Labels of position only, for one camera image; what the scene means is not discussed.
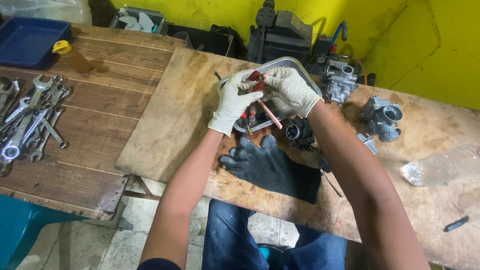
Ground person's left hand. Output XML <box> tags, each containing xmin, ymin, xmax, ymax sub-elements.
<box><xmin>208</xmin><ymin>69</ymin><xmax>264</xmax><ymax>137</ymax></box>

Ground person's right hand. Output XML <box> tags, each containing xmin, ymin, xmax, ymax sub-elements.
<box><xmin>262</xmin><ymin>67</ymin><xmax>324</xmax><ymax>118</ymax></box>

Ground red carburetor float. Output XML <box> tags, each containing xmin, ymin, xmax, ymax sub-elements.
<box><xmin>249</xmin><ymin>70</ymin><xmax>268</xmax><ymax>93</ymax></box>

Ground metal tray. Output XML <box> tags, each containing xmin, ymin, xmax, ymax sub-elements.
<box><xmin>217</xmin><ymin>56</ymin><xmax>324</xmax><ymax>134</ymax></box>

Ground black carburetor part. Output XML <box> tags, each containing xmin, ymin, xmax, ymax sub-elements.
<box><xmin>284</xmin><ymin>115</ymin><xmax>316</xmax><ymax>151</ymax></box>

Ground silver carburetor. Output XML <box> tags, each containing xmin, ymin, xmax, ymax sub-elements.
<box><xmin>320</xmin><ymin>60</ymin><xmax>359</xmax><ymax>106</ymax></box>

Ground black engine machine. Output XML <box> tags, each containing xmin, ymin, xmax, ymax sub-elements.
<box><xmin>247</xmin><ymin>0</ymin><xmax>314</xmax><ymax>65</ymax></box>

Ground black open box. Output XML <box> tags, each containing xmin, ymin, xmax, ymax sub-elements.
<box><xmin>166</xmin><ymin>24</ymin><xmax>238</xmax><ymax>59</ymax></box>

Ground black fabric glove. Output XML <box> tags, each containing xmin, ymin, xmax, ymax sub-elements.
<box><xmin>219</xmin><ymin>134</ymin><xmax>323</xmax><ymax>205</ymax></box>

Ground small grey metal part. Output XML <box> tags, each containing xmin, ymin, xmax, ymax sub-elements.
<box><xmin>356</xmin><ymin>133</ymin><xmax>379</xmax><ymax>155</ymax></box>

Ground grey carburetor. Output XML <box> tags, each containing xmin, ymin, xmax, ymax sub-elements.
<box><xmin>361</xmin><ymin>95</ymin><xmax>404</xmax><ymax>143</ymax></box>

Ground grey box with white fan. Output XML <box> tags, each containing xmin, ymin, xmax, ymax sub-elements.
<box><xmin>108</xmin><ymin>4</ymin><xmax>168</xmax><ymax>35</ymax></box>

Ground person's blue jeans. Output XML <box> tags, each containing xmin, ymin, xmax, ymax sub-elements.
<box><xmin>202</xmin><ymin>198</ymin><xmax>348</xmax><ymax>270</ymax></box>

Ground teal plastic stool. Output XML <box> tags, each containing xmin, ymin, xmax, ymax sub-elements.
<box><xmin>257</xmin><ymin>243</ymin><xmax>292</xmax><ymax>270</ymax></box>

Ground amber bottle with yellow cap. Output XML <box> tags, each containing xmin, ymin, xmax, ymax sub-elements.
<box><xmin>52</xmin><ymin>40</ymin><xmax>93</xmax><ymax>74</ymax></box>

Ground clear plastic bottle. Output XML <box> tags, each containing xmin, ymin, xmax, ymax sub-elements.
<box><xmin>399</xmin><ymin>145</ymin><xmax>480</xmax><ymax>188</ymax></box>

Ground pile of metal wrenches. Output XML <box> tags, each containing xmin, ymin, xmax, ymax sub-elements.
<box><xmin>0</xmin><ymin>74</ymin><xmax>73</xmax><ymax>178</ymax></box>

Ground clear plastic bag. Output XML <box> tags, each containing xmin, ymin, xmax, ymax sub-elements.
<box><xmin>0</xmin><ymin>0</ymin><xmax>93</xmax><ymax>25</ymax></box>

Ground small black rubber piece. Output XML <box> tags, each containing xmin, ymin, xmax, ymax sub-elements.
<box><xmin>443</xmin><ymin>215</ymin><xmax>470</xmax><ymax>233</ymax></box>

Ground blue plastic tray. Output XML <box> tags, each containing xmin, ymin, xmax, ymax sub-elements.
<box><xmin>0</xmin><ymin>16</ymin><xmax>72</xmax><ymax>70</ymax></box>

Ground teal plastic chair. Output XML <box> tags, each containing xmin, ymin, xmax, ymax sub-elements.
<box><xmin>0</xmin><ymin>194</ymin><xmax>89</xmax><ymax>270</ymax></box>

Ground red handled screwdriver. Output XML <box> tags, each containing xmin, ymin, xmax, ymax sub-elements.
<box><xmin>240</xmin><ymin>111</ymin><xmax>254</xmax><ymax>136</ymax></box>

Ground pink brush handle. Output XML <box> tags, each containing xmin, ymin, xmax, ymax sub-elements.
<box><xmin>257</xmin><ymin>99</ymin><xmax>283</xmax><ymax>130</ymax></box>

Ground orange hose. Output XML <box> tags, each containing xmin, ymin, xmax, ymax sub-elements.
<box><xmin>350</xmin><ymin>55</ymin><xmax>369</xmax><ymax>86</ymax></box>

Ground blue hose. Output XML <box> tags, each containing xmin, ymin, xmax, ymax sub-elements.
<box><xmin>331</xmin><ymin>20</ymin><xmax>349</xmax><ymax>44</ymax></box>

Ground small black cap with wire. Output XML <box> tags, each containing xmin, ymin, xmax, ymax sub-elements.
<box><xmin>318</xmin><ymin>158</ymin><xmax>344</xmax><ymax>198</ymax></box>

